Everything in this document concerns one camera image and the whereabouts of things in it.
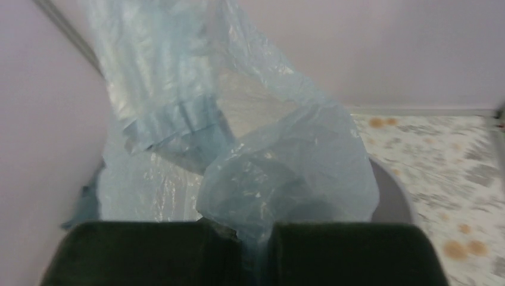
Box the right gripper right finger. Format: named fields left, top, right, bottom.
left=268, top=223, right=448, bottom=286

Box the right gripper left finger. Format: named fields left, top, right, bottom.
left=40, top=220, right=244, bottom=285

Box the light blue plastic trash bag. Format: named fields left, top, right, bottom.
left=61, top=0, right=381, bottom=253

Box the grey plastic trash bin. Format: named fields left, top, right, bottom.
left=369, top=155, right=420, bottom=226

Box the floral patterned table mat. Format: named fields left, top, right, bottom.
left=353, top=114, right=504, bottom=285

